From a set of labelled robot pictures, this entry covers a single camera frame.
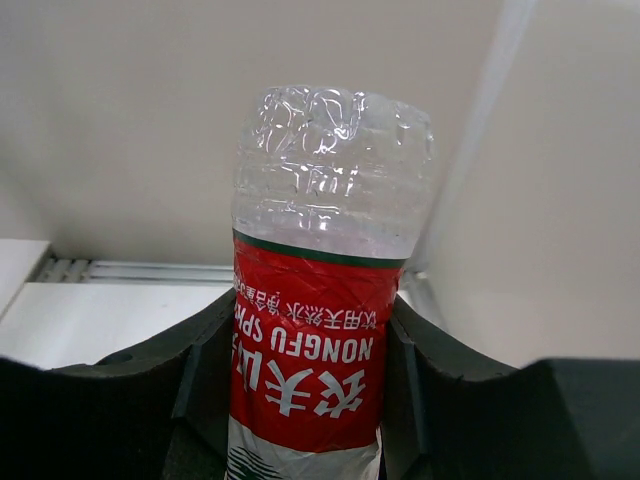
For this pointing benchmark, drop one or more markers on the red label water bottle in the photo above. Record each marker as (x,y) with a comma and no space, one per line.
(331,193)

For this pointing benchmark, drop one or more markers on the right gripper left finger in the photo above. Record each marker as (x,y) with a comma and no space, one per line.
(156,410)

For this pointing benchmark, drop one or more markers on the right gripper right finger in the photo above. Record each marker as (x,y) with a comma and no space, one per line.
(451,412)

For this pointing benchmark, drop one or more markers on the aluminium frame rail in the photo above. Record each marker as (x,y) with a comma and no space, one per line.
(414,285)

